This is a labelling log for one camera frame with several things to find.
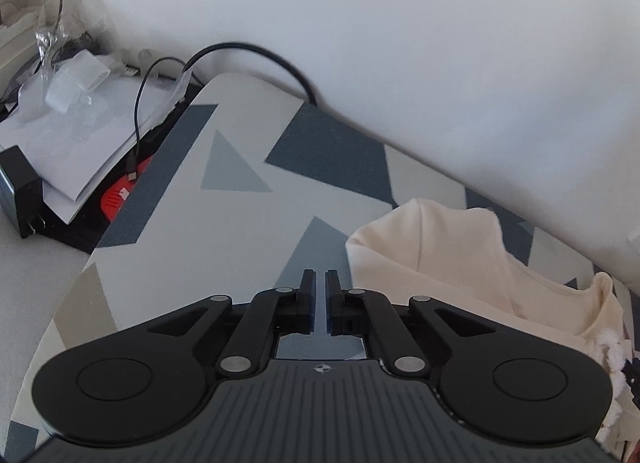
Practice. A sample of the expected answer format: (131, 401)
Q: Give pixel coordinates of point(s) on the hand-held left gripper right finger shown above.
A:
(334, 303)

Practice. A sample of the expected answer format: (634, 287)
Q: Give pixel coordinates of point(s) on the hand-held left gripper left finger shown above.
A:
(306, 303)

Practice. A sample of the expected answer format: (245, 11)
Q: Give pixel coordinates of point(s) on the cream shirt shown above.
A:
(450, 263)

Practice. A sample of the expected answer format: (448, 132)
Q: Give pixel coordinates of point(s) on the geometric patterned ironing board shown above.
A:
(200, 233)

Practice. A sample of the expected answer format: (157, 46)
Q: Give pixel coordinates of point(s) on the red plastic item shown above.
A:
(117, 198)

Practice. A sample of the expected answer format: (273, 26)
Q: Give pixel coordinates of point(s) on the black flat box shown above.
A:
(85, 233)

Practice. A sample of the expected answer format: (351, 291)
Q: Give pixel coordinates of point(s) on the stack of white papers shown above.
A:
(85, 143)

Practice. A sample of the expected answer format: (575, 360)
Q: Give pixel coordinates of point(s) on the black power adapter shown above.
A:
(25, 193)

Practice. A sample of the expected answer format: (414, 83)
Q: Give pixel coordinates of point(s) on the clear plastic wrap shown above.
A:
(70, 83)

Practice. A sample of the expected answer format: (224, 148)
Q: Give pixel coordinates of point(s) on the white storage container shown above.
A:
(15, 18)

